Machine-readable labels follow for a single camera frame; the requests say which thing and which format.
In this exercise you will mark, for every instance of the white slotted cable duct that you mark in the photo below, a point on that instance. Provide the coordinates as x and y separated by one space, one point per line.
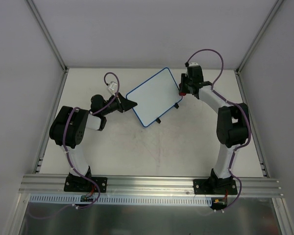
122 200

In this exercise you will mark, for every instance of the whiteboard wire stand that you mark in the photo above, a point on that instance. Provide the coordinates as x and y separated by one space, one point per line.
175 106

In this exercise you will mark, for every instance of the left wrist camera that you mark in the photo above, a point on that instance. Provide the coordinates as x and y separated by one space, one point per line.
112 88

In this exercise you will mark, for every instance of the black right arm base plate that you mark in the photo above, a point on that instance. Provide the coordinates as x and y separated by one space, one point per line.
205 186

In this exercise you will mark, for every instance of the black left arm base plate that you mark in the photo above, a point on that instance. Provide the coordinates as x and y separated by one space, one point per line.
79 184

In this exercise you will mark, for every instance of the left aluminium frame post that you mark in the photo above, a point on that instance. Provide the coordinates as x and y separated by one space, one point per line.
38 18

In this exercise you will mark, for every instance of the right aluminium frame post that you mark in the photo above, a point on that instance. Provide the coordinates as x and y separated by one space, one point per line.
262 30

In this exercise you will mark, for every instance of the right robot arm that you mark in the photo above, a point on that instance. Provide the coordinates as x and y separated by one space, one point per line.
233 130

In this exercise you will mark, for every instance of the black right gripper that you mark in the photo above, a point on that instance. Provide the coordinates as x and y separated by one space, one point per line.
184 86

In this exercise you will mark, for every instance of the aluminium mounting rail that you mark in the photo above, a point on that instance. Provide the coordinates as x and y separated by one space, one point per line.
150 186

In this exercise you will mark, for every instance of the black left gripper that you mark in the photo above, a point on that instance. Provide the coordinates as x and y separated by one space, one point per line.
120 103

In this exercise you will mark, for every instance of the blue framed whiteboard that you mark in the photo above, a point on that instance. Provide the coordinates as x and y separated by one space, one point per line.
155 97

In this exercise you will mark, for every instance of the aluminium frame post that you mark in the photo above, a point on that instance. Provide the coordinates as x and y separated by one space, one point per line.
262 30
38 18

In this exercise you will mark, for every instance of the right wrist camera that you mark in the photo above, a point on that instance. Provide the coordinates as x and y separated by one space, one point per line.
191 64

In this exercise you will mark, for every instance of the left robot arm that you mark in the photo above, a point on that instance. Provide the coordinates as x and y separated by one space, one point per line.
68 129

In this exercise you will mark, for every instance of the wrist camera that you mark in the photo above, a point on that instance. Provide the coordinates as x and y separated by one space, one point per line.
112 88
191 64

